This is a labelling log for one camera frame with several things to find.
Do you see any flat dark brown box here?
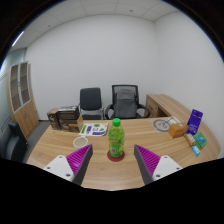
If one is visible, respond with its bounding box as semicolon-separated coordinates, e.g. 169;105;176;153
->
57;105;80;121

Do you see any small green box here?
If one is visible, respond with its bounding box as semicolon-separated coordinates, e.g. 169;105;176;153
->
193;131;208;150

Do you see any black mesh office chair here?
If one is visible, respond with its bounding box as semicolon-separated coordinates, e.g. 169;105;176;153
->
104;84;152;120

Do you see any wooden shelf cabinet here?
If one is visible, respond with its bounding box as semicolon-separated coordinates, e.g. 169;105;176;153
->
6;61;40;139

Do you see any white sticker sheet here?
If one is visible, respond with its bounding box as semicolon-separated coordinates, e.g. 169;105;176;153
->
79;122;109;137

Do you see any armless black office chair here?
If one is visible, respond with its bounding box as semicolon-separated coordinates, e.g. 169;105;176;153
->
79;87;105;120

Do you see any wooden side desk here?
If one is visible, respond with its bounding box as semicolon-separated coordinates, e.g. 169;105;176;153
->
145;93;188;118

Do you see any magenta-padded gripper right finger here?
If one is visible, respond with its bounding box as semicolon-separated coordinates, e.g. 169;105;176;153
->
133;144;184;185

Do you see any tall dark brown box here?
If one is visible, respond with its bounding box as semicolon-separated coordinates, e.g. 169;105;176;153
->
46;107;61;130

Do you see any round grey pad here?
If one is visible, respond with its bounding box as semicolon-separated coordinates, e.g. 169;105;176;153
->
152;118;172;133

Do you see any small blue box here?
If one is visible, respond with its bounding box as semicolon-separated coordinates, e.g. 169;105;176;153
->
191;145;202;157

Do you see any long ceiling light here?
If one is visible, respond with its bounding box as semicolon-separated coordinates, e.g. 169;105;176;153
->
11;30;25;48

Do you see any flat round red coaster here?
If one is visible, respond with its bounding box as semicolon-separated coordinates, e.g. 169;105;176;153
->
106;149;126;163

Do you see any small orange box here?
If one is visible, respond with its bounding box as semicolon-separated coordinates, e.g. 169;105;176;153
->
167;122;189;139

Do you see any green drink bottle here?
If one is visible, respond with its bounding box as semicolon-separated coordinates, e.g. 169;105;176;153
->
107;117;126;159

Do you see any white and brown mug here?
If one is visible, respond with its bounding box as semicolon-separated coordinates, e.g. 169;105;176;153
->
72;135;89;150

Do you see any small yellowish box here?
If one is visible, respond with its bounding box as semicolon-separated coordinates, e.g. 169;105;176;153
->
183;132;198;148

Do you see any grey backpack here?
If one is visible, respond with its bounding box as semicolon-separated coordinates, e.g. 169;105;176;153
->
114;88;138;119

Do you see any dark brown box, tan flap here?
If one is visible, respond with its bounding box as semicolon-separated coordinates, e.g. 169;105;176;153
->
59;114;84;133

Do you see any black leather armchair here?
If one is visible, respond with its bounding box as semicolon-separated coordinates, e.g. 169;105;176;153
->
0;120;29;163

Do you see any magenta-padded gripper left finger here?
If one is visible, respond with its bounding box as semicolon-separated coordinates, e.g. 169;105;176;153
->
43;143;94;186

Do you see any purple standing card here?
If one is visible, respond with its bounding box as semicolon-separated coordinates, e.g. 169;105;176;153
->
186;108;204;136

